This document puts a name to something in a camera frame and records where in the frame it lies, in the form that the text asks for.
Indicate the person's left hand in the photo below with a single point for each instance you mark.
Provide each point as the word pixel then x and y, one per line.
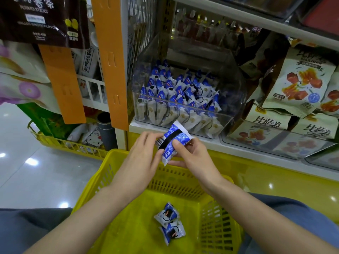
pixel 136 166

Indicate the person's right hand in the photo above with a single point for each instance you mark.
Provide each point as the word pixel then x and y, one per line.
pixel 198 164

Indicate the yellow plastic shopping basket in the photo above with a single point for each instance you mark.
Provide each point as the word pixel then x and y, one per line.
pixel 127 222

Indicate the pile of blue snack packets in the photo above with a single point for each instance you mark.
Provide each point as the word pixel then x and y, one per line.
pixel 180 95

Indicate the person's right forearm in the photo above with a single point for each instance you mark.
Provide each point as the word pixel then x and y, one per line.
pixel 275 224

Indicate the person's left forearm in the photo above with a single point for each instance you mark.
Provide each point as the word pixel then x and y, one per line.
pixel 74 227

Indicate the yellow floor basket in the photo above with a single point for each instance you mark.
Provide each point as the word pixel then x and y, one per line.
pixel 64 146

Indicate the store shelf with yellow base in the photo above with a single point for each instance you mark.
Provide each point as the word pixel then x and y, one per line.
pixel 286 182

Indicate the green snack bags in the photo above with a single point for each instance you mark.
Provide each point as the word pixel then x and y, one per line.
pixel 45 121

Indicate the purple white snack bag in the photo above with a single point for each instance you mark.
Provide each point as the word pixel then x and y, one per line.
pixel 25 93
pixel 20 61

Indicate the dark grey cylinder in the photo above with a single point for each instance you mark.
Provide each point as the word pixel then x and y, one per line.
pixel 107 132

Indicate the white cartoon print packet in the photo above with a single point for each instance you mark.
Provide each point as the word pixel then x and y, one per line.
pixel 92 138

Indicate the clear plastic bin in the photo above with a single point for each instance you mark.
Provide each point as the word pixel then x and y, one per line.
pixel 270 145
pixel 237 92

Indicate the orange hanging strip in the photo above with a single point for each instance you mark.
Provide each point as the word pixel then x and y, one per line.
pixel 62 84

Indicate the white card packet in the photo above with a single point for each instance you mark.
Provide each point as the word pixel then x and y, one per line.
pixel 89 63

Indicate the grey trousers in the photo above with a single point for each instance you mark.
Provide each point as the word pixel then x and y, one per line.
pixel 24 230

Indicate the row of fruit print bags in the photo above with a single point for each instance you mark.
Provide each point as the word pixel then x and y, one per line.
pixel 302 79

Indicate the row of small brown packets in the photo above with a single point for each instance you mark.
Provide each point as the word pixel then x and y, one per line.
pixel 212 28

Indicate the pile of blue jelly cups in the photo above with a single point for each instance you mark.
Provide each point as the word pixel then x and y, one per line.
pixel 265 3

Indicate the black potato stick bag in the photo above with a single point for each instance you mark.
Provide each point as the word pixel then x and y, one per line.
pixel 40 21

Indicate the red price sign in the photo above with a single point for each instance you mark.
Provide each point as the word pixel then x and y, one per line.
pixel 323 15

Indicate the orange shelf post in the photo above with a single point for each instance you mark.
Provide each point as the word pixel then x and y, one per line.
pixel 110 63

